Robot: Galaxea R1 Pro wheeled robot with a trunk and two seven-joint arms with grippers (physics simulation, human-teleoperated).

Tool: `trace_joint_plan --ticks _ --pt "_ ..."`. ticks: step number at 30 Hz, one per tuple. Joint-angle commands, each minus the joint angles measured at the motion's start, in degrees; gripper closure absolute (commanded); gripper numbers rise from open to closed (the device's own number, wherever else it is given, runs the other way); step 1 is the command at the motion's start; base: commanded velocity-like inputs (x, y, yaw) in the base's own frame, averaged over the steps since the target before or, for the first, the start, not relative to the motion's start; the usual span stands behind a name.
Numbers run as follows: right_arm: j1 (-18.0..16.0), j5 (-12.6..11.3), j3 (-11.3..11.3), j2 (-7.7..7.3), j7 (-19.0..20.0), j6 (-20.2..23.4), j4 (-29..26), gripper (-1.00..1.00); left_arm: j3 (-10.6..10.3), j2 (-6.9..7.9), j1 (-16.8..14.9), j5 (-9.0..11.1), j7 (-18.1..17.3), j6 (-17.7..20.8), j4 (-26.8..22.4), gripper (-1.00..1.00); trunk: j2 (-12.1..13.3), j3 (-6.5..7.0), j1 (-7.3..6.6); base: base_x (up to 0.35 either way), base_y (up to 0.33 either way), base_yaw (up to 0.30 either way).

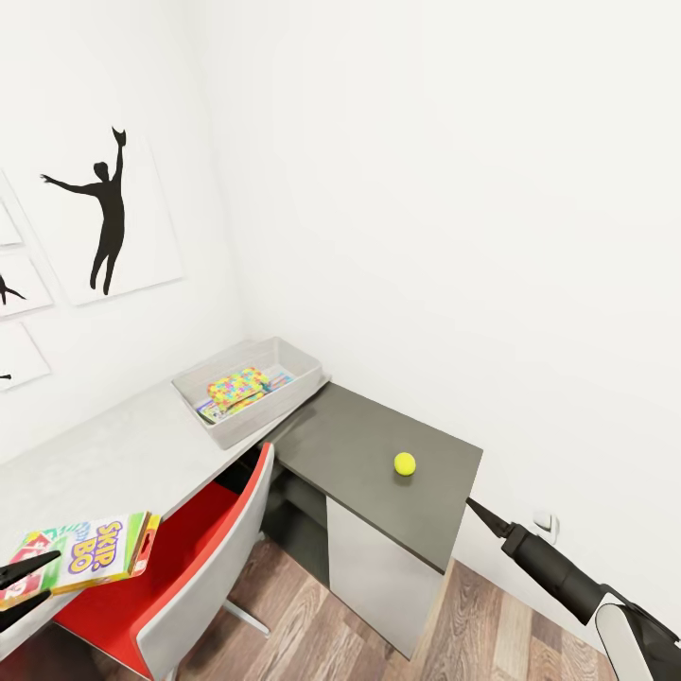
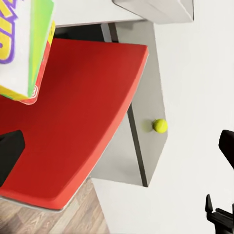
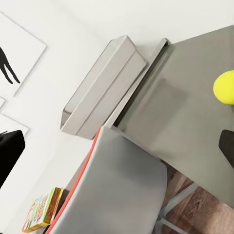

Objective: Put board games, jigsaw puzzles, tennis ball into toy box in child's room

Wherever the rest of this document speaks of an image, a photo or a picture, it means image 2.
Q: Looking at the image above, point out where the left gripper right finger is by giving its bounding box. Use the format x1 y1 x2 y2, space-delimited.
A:
218 130 234 169

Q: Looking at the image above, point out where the toy box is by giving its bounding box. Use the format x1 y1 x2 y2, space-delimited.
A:
113 0 195 25

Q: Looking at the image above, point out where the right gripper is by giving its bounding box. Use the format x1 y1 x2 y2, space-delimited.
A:
205 195 234 234

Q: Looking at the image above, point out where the tennis ball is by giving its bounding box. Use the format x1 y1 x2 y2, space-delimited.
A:
154 119 168 133

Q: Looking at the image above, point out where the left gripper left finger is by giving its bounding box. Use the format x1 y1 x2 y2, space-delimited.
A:
0 130 25 188

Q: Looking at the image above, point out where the board game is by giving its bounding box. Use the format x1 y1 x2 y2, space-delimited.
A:
0 0 57 105

